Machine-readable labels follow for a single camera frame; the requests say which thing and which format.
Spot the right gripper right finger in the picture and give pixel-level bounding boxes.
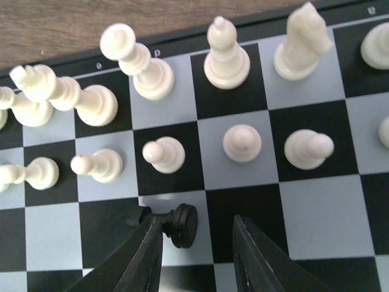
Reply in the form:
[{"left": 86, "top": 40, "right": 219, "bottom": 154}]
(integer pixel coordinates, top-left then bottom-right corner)
[{"left": 232, "top": 215, "right": 331, "bottom": 292}]

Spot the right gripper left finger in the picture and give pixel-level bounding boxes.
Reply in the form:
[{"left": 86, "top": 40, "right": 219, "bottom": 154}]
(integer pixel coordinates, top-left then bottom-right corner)
[{"left": 67, "top": 217, "right": 163, "bottom": 292}]

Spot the black piece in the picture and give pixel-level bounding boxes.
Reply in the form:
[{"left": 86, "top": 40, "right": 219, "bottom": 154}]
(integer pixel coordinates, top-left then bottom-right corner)
[{"left": 126, "top": 203, "right": 198, "bottom": 249}]

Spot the white pawn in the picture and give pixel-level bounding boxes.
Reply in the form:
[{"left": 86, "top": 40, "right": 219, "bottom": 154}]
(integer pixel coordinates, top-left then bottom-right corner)
[
  {"left": 142, "top": 136, "right": 185, "bottom": 174},
  {"left": 284, "top": 129, "right": 334, "bottom": 170},
  {"left": 71, "top": 148, "right": 123, "bottom": 183},
  {"left": 1, "top": 157, "right": 60, "bottom": 192},
  {"left": 222, "top": 124, "right": 262, "bottom": 162},
  {"left": 378, "top": 116, "right": 389, "bottom": 148}
]

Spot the black and silver chessboard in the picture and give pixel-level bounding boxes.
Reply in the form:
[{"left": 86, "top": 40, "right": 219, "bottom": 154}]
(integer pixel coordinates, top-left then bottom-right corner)
[{"left": 1, "top": 1, "right": 388, "bottom": 291}]

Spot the white queen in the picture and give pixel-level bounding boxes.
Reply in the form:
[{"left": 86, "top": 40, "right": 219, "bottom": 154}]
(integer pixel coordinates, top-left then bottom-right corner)
[{"left": 9, "top": 64, "right": 119, "bottom": 127}]

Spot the white bishop left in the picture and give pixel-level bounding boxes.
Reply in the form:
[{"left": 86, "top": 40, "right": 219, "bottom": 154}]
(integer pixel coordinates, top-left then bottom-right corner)
[{"left": 1, "top": 86, "right": 53, "bottom": 127}]

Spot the white bishop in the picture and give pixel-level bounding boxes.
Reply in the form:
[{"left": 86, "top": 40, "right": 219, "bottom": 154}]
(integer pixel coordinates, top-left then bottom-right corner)
[
  {"left": 204, "top": 16, "right": 250, "bottom": 89},
  {"left": 1, "top": 86, "right": 53, "bottom": 127}
]

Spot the white king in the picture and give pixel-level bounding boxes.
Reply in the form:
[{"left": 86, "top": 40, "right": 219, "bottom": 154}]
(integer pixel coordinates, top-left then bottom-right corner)
[{"left": 100, "top": 23, "right": 175, "bottom": 100}]

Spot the white bishop right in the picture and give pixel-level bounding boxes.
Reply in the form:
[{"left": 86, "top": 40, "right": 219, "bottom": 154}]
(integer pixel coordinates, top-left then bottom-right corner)
[{"left": 204, "top": 16, "right": 250, "bottom": 89}]

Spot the white knight left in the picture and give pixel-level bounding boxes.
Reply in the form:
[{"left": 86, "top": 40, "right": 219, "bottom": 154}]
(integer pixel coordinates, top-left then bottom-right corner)
[{"left": 0, "top": 109, "right": 8, "bottom": 129}]

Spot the white knight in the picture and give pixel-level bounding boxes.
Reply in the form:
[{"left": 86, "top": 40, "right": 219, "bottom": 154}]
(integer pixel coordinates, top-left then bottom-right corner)
[
  {"left": 0, "top": 109, "right": 8, "bottom": 129},
  {"left": 274, "top": 1, "right": 334, "bottom": 81}
]

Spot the white knight right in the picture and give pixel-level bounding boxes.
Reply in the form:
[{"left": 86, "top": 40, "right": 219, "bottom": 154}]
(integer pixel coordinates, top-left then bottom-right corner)
[{"left": 274, "top": 1, "right": 334, "bottom": 81}]

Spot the white rook right corner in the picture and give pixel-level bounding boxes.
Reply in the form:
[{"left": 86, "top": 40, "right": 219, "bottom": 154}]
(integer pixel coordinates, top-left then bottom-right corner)
[{"left": 360, "top": 22, "right": 388, "bottom": 70}]

